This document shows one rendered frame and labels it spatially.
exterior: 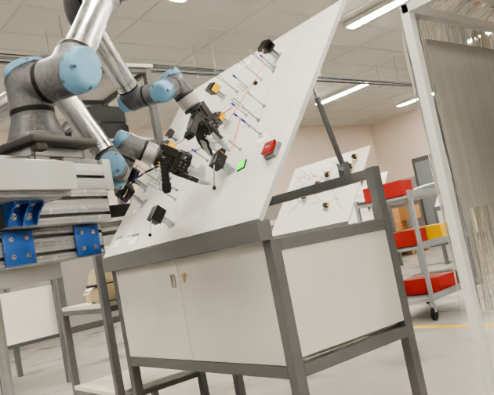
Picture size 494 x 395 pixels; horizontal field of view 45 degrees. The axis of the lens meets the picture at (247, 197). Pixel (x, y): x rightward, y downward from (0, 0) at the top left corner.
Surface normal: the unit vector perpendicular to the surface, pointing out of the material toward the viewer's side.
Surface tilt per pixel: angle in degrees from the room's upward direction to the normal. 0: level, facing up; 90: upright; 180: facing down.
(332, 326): 90
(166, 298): 90
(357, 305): 90
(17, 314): 90
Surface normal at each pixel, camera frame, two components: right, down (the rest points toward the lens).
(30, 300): 0.64, -0.19
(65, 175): 0.85, -0.21
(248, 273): -0.78, 0.10
